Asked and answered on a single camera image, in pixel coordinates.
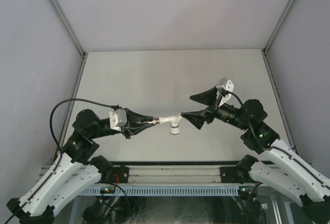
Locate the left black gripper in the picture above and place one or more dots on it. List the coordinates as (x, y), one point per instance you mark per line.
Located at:
(134, 127)

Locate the silver threaded pipe fitting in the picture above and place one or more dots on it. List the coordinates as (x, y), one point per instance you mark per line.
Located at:
(153, 120)

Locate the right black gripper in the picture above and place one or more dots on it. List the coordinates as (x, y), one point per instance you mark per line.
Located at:
(209, 98)

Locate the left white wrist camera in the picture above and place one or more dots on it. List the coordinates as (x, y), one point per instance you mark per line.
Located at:
(117, 119)

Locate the white plastic water faucet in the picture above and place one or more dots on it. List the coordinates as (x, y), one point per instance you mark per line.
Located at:
(174, 123)

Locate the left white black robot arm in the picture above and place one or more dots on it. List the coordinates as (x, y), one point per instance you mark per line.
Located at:
(76, 168)

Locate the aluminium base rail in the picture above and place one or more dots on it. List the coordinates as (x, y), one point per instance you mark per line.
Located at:
(172, 173)

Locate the grey slotted cable duct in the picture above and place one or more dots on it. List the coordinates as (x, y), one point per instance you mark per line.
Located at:
(162, 190)

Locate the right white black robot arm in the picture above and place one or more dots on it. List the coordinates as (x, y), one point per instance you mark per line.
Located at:
(298, 180)

